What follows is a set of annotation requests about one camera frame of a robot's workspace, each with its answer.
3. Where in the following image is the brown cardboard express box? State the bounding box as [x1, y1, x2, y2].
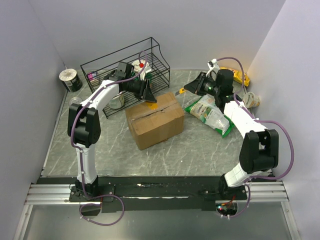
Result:
[125, 92, 185, 150]

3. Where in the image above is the white Chobani yogurt cup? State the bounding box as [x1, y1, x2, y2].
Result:
[131, 59, 152, 73]

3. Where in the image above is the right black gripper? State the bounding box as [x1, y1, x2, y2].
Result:
[183, 72, 220, 97]

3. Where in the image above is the yellow Lays chip bag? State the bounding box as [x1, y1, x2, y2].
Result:
[220, 67, 250, 87]

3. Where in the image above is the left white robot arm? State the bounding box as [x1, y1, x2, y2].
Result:
[67, 60, 157, 201]

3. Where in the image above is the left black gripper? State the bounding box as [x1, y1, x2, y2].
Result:
[124, 78, 157, 104]

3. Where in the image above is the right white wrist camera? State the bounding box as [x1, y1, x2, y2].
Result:
[206, 58, 220, 76]

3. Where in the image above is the yogurt cup on side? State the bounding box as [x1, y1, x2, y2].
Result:
[243, 92, 261, 109]

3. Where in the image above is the silver tin can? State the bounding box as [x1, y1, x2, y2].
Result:
[69, 96, 83, 105]

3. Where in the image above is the yellow utility knife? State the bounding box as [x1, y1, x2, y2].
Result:
[175, 88, 187, 96]

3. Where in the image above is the white can in rack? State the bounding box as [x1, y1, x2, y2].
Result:
[108, 92, 125, 110]

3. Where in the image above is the black wire basket rack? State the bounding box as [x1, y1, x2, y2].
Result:
[80, 37, 171, 119]

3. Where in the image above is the black can white lid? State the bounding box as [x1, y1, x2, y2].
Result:
[58, 68, 83, 93]

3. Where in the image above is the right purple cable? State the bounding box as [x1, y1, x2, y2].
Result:
[216, 56, 295, 220]

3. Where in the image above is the green snack bag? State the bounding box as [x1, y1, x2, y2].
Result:
[184, 95, 235, 138]

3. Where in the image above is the aluminium rail frame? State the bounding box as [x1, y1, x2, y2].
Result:
[13, 181, 301, 240]

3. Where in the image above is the small purple yogurt cup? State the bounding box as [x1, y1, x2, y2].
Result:
[86, 71, 100, 86]

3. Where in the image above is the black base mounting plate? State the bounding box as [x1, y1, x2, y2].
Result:
[69, 176, 254, 213]

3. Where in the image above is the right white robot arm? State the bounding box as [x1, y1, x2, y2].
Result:
[183, 68, 279, 200]

